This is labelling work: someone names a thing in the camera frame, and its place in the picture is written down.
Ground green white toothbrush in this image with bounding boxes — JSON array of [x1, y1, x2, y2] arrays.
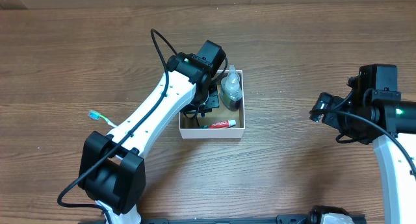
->
[[88, 110, 117, 128]]

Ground white teal toothpaste tube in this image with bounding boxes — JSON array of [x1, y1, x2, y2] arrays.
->
[[201, 119, 237, 129]]

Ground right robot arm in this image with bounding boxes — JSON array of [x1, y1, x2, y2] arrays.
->
[[309, 64, 415, 223]]

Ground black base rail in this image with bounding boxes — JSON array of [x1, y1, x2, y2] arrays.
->
[[77, 205, 367, 224]]

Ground open cardboard box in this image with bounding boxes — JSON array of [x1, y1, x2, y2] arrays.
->
[[179, 70, 246, 139]]

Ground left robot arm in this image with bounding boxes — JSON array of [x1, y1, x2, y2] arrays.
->
[[78, 40, 228, 223]]

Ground clear bottle with dark liquid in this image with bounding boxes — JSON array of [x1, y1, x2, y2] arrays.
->
[[220, 65, 242, 112]]

